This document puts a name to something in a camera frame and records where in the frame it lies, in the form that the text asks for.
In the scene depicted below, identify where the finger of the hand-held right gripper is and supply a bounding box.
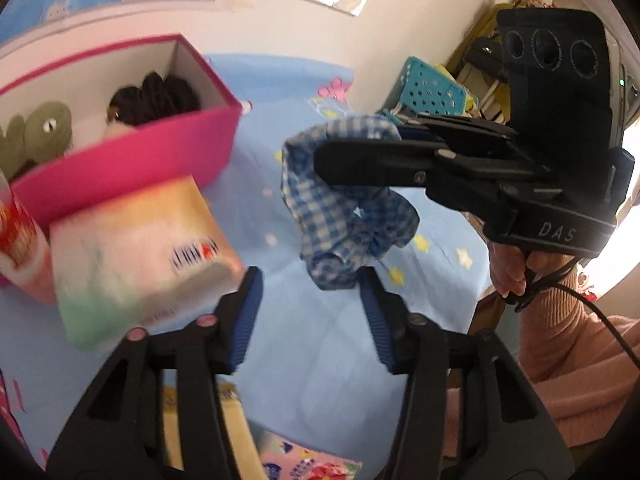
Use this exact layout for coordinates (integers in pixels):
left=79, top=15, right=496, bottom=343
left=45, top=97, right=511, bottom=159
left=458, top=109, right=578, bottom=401
left=400, top=112, right=531, bottom=161
left=313, top=137, right=551, bottom=231

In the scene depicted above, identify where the blue gingham cloth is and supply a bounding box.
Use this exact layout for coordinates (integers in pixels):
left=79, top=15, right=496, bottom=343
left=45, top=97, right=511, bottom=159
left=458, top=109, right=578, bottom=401
left=281, top=115, right=420, bottom=291

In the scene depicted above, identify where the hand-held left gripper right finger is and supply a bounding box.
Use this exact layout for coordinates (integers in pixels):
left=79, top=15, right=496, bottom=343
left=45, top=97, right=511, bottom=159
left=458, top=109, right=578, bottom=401
left=357, top=266, right=576, bottom=480

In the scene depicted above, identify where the white lotion bottle red label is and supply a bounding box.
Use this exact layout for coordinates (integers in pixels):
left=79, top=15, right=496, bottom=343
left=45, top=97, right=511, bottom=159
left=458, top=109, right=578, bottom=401
left=0, top=170, right=56, bottom=306

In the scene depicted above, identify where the black cloth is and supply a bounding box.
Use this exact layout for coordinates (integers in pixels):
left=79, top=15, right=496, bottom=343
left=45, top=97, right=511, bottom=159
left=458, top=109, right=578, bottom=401
left=107, top=72, right=202, bottom=128

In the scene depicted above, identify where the person's right hand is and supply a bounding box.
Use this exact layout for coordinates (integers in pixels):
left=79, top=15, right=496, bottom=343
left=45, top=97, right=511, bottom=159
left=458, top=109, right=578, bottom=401
left=487, top=240, right=576, bottom=306

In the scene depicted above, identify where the pink cardboard box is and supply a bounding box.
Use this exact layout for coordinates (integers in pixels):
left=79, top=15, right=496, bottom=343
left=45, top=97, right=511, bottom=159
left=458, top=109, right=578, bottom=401
left=0, top=34, right=244, bottom=288

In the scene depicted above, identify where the pastel tissue box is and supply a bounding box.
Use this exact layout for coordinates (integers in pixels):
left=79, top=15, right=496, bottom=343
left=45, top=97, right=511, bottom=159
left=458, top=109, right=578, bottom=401
left=49, top=175, right=247, bottom=353

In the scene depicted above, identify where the yellow packet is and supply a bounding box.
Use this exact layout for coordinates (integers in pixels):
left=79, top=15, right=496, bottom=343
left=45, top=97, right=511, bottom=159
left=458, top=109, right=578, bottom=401
left=160, top=382, right=268, bottom=480

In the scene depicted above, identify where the black handbag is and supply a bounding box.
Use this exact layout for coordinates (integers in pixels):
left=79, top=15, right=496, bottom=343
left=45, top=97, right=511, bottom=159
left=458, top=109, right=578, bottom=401
left=462, top=35, right=508, bottom=83

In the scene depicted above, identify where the teal perforated plastic basket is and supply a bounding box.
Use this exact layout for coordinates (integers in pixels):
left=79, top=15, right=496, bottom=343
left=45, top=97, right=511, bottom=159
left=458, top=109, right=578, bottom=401
left=382, top=56, right=468, bottom=123

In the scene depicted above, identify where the person's right forearm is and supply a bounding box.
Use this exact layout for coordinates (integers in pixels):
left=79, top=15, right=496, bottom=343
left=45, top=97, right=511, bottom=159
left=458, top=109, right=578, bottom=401
left=445, top=260, right=640, bottom=456

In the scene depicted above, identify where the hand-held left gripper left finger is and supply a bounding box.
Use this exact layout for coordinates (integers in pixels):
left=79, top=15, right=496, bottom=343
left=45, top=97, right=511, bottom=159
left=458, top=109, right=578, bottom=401
left=47, top=266, right=264, bottom=480

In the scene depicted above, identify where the black cable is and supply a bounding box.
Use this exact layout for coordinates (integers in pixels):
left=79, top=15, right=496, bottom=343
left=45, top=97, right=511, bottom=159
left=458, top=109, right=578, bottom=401
left=502, top=260, right=640, bottom=361

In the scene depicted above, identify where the blue cartoon printed bed sheet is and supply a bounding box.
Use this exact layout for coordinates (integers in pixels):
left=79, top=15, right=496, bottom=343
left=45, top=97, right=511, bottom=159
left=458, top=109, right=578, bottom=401
left=0, top=52, right=501, bottom=480

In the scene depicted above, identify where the pink floral tissue packet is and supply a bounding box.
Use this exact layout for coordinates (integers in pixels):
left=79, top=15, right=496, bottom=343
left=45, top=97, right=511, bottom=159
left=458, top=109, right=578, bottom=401
left=257, top=430, right=363, bottom=480

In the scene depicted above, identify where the green plush toy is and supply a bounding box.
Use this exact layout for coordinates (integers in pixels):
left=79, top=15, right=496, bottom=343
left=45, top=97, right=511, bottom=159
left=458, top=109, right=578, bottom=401
left=0, top=101, right=73, bottom=181

